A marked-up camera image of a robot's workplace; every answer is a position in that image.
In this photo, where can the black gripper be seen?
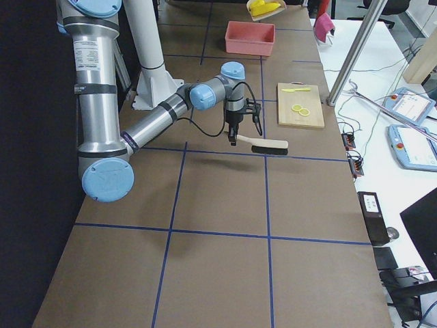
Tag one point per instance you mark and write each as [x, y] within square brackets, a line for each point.
[233, 119]

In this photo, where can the beige hand brush black bristles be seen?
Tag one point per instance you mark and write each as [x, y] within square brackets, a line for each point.
[265, 146]

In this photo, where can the yellow toy corn cob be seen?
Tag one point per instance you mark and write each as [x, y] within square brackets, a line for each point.
[266, 8]

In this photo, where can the beige plastic dustpan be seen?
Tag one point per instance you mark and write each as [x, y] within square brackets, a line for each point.
[258, 18]

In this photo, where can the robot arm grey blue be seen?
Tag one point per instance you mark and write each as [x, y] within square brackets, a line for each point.
[104, 169]

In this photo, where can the pink plastic bin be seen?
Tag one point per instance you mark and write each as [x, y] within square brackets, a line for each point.
[249, 38]

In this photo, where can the lemon slice lower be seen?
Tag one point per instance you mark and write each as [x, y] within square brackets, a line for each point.
[304, 112]

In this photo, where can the yellow-green plastic knife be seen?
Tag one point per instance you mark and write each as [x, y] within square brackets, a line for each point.
[291, 90]

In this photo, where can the bamboo cutting board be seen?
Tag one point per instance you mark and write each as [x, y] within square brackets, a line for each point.
[309, 100]

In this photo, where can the orange black connector block far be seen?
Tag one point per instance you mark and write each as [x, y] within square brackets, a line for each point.
[348, 140]

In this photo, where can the orange black connector block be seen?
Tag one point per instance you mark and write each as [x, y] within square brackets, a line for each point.
[348, 140]
[356, 166]

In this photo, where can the orange black connector block near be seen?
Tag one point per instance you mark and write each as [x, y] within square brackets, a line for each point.
[356, 166]

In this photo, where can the pink cloth on stand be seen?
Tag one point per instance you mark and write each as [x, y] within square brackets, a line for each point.
[324, 29]

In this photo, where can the black power box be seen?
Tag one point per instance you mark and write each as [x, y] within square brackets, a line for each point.
[373, 218]

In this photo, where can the teach pendant far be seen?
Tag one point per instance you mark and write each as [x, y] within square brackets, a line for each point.
[409, 105]

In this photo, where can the teach pendant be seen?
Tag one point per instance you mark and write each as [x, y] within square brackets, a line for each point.
[409, 105]
[412, 149]

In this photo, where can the teach pendant near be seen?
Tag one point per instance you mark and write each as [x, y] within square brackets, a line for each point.
[412, 149]

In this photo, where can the black monitor corner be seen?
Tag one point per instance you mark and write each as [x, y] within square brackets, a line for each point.
[419, 220]

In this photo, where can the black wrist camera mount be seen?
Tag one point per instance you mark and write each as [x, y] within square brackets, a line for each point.
[253, 108]

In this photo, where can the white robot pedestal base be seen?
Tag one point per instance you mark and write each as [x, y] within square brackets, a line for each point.
[155, 82]

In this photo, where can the aluminium frame post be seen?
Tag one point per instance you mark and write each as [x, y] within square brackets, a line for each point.
[364, 31]

